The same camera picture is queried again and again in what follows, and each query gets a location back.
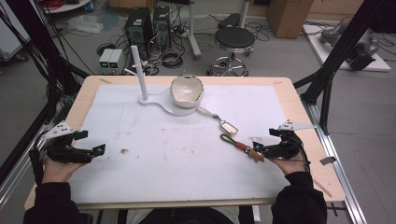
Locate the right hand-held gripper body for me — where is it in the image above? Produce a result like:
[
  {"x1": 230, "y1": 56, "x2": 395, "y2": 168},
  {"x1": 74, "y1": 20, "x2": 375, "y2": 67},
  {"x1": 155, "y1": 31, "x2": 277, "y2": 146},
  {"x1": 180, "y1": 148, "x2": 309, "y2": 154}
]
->
[{"x1": 264, "y1": 119, "x2": 317, "y2": 161}]

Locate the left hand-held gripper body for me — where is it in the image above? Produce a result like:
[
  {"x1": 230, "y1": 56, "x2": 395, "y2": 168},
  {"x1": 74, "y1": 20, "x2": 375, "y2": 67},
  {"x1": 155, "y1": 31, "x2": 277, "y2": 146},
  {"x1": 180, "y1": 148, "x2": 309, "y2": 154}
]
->
[{"x1": 29, "y1": 120, "x2": 94, "y2": 164}]

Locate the brown leather keychain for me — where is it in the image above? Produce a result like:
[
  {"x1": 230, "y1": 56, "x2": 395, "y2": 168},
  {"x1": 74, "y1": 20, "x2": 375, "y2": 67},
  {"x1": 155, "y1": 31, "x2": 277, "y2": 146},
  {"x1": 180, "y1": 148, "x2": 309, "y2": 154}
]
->
[{"x1": 219, "y1": 133, "x2": 265, "y2": 163}]

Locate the white stand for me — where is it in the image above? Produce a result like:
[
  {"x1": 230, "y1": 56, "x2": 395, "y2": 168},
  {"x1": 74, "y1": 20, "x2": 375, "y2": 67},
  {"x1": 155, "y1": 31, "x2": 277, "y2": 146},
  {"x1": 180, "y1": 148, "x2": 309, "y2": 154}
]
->
[{"x1": 123, "y1": 45, "x2": 200, "y2": 118}]

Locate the person's right hand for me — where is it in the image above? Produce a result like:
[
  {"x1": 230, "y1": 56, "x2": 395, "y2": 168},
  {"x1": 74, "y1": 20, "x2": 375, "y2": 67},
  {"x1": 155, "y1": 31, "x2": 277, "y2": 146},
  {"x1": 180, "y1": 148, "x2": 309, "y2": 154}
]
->
[{"x1": 269, "y1": 155, "x2": 308, "y2": 177}]

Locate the person's left hand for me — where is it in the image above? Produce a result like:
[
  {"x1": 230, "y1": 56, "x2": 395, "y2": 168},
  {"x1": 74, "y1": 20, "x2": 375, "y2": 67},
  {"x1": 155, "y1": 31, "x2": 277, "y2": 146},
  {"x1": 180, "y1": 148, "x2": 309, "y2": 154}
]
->
[{"x1": 41, "y1": 158, "x2": 88, "y2": 185}]

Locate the small grey metal piece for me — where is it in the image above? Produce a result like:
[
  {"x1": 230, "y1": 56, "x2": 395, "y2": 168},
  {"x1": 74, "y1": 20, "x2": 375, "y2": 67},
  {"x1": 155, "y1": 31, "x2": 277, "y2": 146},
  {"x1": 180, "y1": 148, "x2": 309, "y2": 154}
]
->
[{"x1": 319, "y1": 156, "x2": 338, "y2": 166}]

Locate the white table mat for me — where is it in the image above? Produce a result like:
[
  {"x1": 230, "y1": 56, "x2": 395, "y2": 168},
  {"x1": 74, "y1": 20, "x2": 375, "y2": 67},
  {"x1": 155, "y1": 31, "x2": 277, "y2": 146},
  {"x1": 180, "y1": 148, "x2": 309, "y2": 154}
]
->
[{"x1": 68, "y1": 83, "x2": 291, "y2": 204}]

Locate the grey bench power supply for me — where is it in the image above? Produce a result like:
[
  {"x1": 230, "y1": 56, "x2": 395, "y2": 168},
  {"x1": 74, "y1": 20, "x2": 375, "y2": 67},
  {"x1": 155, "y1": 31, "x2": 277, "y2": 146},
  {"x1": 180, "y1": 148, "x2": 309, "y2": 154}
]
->
[
  {"x1": 98, "y1": 48, "x2": 114, "y2": 75},
  {"x1": 107, "y1": 49, "x2": 125, "y2": 75}
]

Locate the white floor platform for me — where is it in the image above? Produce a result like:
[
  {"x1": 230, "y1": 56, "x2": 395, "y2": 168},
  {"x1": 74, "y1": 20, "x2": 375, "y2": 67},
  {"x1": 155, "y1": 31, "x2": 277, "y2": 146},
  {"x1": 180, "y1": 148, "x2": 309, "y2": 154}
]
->
[{"x1": 302, "y1": 22, "x2": 392, "y2": 73}]

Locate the person's torso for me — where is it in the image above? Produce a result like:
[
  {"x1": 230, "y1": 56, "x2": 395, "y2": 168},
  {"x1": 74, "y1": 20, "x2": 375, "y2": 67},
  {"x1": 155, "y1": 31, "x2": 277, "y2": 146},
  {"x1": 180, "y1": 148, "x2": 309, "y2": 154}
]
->
[{"x1": 124, "y1": 205, "x2": 250, "y2": 224}]

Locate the black round stool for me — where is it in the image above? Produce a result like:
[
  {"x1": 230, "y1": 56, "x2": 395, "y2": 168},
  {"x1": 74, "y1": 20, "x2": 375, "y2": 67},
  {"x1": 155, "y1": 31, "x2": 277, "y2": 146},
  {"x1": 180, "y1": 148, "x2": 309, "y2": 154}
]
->
[{"x1": 206, "y1": 26, "x2": 257, "y2": 77}]

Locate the clear plastic bag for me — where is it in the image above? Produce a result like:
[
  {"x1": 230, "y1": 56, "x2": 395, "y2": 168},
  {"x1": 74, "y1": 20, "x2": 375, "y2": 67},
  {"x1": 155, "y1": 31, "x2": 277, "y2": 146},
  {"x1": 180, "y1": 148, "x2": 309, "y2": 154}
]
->
[{"x1": 65, "y1": 14, "x2": 105, "y2": 35}]

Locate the cardboard box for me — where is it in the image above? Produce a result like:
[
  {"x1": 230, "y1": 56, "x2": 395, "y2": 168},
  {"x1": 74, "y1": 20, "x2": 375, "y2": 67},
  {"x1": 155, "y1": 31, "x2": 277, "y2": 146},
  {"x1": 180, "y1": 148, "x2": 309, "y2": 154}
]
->
[{"x1": 265, "y1": 0, "x2": 315, "y2": 40}]

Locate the grey robot device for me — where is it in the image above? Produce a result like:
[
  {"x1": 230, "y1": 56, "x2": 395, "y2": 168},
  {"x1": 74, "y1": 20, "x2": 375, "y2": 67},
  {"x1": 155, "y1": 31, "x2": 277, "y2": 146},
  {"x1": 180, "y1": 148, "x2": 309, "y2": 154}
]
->
[{"x1": 319, "y1": 21, "x2": 380, "y2": 71}]

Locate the black computer tower green label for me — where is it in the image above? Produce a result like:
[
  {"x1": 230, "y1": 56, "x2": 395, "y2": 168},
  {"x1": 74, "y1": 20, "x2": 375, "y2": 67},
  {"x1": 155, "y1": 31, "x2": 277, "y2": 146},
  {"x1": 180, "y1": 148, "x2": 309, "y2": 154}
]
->
[{"x1": 124, "y1": 7, "x2": 154, "y2": 61}]

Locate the desk with grey legs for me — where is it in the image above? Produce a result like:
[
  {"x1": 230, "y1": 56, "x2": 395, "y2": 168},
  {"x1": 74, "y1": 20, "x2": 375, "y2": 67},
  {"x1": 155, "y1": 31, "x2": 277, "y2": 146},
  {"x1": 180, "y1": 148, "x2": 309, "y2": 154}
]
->
[{"x1": 186, "y1": 0, "x2": 252, "y2": 61}]

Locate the black flat box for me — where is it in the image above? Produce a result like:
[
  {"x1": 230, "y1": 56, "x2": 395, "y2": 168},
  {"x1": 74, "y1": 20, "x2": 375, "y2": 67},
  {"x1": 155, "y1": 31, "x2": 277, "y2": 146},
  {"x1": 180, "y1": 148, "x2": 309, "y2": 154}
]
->
[{"x1": 217, "y1": 12, "x2": 242, "y2": 29}]

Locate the round white table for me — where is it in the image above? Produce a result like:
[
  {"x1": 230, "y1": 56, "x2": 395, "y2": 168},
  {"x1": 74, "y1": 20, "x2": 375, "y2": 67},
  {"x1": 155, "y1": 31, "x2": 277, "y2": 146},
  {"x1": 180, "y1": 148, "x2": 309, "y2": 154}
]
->
[{"x1": 39, "y1": 0, "x2": 93, "y2": 14}]

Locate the right hand-held gripper cable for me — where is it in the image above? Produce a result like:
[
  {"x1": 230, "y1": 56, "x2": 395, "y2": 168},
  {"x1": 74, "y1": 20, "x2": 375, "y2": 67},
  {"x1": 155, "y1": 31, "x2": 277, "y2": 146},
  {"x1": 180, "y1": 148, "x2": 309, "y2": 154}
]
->
[{"x1": 291, "y1": 133, "x2": 313, "y2": 174}]

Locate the hand-held gripper cable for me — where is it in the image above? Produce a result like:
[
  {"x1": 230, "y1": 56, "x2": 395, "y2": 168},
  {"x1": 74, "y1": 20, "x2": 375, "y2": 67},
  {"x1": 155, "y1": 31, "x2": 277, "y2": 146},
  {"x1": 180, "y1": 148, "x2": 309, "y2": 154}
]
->
[
  {"x1": 291, "y1": 133, "x2": 313, "y2": 174},
  {"x1": 28, "y1": 148, "x2": 45, "y2": 185}
]

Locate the left hand-held gripper cable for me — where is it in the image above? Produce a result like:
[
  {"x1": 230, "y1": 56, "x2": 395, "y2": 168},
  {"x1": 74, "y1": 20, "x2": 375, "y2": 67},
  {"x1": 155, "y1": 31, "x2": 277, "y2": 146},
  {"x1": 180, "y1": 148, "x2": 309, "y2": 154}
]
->
[{"x1": 28, "y1": 148, "x2": 45, "y2": 185}]

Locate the aluminium rail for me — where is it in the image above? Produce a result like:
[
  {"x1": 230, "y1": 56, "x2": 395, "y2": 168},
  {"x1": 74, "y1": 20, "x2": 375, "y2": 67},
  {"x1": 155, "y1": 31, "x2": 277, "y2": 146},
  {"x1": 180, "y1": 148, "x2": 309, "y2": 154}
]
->
[{"x1": 302, "y1": 102, "x2": 369, "y2": 224}]

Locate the black metal frame strut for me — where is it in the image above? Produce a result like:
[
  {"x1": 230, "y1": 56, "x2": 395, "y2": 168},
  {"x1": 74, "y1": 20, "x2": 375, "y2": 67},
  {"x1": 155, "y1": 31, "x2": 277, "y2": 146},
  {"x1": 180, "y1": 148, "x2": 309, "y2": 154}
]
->
[
  {"x1": 0, "y1": 0, "x2": 92, "y2": 185},
  {"x1": 293, "y1": 0, "x2": 396, "y2": 135}
]

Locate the tangle of floor cables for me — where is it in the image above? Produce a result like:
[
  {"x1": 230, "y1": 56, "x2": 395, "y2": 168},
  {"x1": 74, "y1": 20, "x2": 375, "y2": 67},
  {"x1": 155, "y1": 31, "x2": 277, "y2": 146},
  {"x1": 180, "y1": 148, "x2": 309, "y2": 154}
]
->
[{"x1": 96, "y1": 29, "x2": 188, "y2": 77}]

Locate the coiled black cable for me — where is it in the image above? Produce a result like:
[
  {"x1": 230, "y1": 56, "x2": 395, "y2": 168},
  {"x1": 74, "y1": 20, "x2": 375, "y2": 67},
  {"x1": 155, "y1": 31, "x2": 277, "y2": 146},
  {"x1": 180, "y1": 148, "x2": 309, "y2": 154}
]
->
[{"x1": 161, "y1": 49, "x2": 185, "y2": 70}]

